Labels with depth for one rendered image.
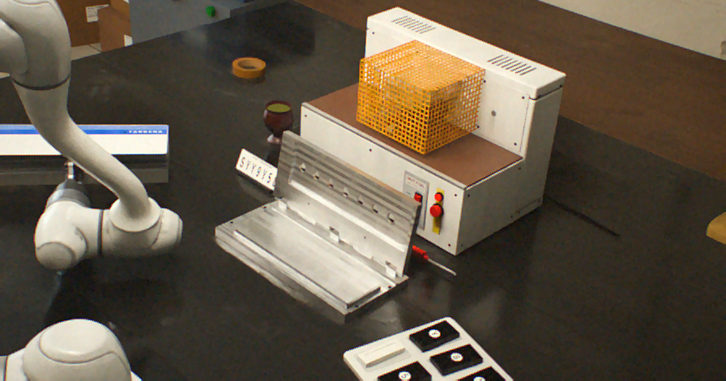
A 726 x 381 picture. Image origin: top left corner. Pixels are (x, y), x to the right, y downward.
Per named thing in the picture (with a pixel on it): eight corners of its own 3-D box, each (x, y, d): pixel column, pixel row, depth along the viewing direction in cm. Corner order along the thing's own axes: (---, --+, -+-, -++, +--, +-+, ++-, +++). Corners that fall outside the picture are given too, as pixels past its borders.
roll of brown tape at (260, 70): (239, 80, 316) (239, 73, 314) (228, 66, 323) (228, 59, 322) (271, 75, 320) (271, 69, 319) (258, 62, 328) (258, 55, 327)
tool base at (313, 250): (215, 235, 242) (215, 222, 240) (280, 205, 255) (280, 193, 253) (343, 323, 216) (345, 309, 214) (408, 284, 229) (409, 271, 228)
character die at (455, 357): (429, 361, 206) (429, 356, 206) (469, 348, 211) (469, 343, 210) (442, 376, 203) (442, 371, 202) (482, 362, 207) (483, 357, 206)
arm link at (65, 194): (45, 235, 228) (49, 220, 233) (90, 233, 230) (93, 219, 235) (41, 200, 224) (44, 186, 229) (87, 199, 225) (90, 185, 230)
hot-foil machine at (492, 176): (297, 169, 271) (301, 37, 252) (398, 125, 297) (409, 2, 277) (523, 299, 228) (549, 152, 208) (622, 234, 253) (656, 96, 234)
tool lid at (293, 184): (283, 130, 244) (288, 130, 245) (271, 200, 252) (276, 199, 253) (417, 205, 219) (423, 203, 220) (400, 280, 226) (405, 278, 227)
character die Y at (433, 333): (408, 339, 212) (408, 334, 211) (445, 323, 217) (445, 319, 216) (422, 353, 208) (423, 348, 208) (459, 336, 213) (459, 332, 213)
